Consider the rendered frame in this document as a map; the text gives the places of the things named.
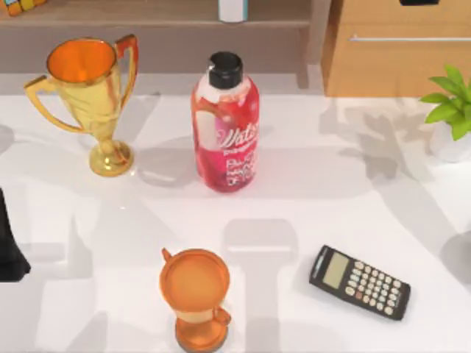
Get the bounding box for black calculator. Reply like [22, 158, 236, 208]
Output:
[308, 244, 411, 322]

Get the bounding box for orange and yellow toy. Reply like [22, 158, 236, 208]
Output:
[0, 0, 48, 17]

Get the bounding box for white and blue book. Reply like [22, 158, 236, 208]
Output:
[219, 0, 249, 24]

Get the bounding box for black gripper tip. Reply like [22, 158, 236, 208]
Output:
[0, 188, 32, 282]

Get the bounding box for wooden cupboard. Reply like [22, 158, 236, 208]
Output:
[320, 0, 471, 98]

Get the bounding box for orange hourglass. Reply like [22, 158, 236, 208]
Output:
[159, 247, 233, 350]

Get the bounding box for gold trophy cup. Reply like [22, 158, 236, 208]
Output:
[24, 33, 140, 178]

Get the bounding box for red bottle with black cap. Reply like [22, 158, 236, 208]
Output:
[190, 51, 262, 194]

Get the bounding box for open wooden shelf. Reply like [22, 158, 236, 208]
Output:
[0, 0, 334, 89]

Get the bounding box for long metal handle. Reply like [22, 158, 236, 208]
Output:
[348, 34, 471, 43]

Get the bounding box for green plant in white pot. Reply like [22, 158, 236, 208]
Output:
[419, 64, 471, 163]

